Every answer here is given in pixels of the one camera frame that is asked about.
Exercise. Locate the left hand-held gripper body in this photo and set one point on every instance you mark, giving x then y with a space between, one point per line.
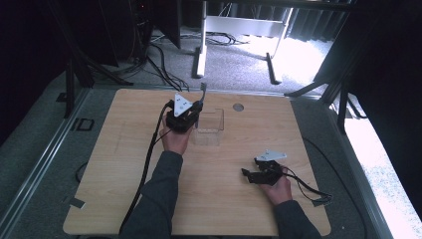
180 121

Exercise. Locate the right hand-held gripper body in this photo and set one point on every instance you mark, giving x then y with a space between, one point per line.
266 176

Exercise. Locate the blue toothbrush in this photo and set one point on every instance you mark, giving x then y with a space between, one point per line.
203 93

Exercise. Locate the clear plastic box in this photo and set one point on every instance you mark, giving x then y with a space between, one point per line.
212 133

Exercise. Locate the person's left hand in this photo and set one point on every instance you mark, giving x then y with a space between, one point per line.
175 141

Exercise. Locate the person's right hand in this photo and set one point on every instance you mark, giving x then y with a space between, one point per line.
280 192

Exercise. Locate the black equipment rack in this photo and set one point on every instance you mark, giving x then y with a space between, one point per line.
132 30

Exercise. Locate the black metal stand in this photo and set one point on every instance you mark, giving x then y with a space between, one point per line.
342 106
69 89

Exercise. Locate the grey tape piece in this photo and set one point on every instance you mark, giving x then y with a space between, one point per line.
77 202

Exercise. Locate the dark curtain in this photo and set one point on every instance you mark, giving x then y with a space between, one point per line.
315 25

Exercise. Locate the white desk frame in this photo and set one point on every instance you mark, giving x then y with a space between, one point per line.
244 26

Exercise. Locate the grey metal floor rail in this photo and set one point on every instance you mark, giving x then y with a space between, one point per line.
43 159
360 172

